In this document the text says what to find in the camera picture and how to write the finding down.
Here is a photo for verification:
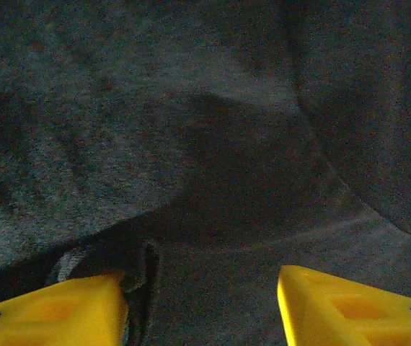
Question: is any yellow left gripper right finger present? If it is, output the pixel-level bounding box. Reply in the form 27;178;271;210
276;265;411;346

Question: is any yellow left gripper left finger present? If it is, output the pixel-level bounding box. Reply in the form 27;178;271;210
0;273;128;346

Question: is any black t-shirt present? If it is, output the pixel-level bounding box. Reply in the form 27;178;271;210
0;0;411;346

